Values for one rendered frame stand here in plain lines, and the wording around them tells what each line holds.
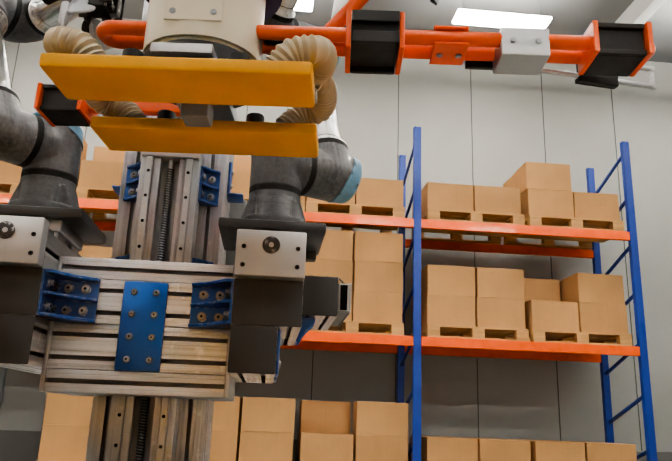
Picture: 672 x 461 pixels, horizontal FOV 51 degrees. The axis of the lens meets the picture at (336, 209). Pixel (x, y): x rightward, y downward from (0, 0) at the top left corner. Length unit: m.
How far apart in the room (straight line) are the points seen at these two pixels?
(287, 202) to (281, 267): 0.22
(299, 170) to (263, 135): 0.52
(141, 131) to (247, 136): 0.16
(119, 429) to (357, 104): 9.14
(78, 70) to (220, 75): 0.18
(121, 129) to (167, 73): 0.22
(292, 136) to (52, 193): 0.68
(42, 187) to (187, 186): 0.31
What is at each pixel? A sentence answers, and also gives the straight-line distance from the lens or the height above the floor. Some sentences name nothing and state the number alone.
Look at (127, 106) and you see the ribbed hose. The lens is 1.16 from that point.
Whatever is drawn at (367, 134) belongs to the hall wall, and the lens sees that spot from 10.30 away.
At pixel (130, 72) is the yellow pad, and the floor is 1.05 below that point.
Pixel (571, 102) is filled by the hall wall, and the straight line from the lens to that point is 11.40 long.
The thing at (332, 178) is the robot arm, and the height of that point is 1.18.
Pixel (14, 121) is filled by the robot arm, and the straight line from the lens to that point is 1.60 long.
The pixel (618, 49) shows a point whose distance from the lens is 1.10.
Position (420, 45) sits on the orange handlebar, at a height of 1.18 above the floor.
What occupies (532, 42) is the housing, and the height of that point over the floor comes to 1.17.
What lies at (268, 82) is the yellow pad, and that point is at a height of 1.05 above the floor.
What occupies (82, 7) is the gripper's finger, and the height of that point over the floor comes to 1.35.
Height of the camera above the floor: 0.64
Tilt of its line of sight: 17 degrees up
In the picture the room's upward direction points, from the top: 2 degrees clockwise
